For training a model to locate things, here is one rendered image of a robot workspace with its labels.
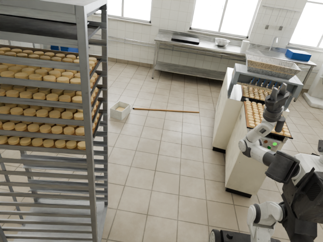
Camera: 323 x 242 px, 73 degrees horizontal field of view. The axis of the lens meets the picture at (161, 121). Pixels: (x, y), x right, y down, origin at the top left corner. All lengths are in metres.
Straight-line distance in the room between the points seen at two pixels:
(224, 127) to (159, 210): 1.34
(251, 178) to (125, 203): 1.33
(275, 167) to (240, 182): 1.32
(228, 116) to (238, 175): 0.78
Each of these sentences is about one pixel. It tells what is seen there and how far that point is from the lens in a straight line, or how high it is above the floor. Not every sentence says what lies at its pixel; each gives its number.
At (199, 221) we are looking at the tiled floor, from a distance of 2.39.
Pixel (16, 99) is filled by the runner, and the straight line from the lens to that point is 1.13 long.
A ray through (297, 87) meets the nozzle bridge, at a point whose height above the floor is 1.14.
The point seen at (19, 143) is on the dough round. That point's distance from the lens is 1.35.
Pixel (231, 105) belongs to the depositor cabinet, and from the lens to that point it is 2.83.
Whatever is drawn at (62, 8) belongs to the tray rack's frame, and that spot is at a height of 1.80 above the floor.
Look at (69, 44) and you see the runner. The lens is 0.94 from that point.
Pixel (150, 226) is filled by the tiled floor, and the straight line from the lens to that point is 2.26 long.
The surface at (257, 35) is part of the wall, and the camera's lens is 5.83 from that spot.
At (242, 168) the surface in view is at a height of 0.41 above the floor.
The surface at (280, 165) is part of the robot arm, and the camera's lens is 1.29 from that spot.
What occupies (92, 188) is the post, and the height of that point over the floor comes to 0.90.
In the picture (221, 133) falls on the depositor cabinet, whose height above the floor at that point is 0.33.
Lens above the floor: 1.92
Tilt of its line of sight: 32 degrees down
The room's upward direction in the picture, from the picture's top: 9 degrees clockwise
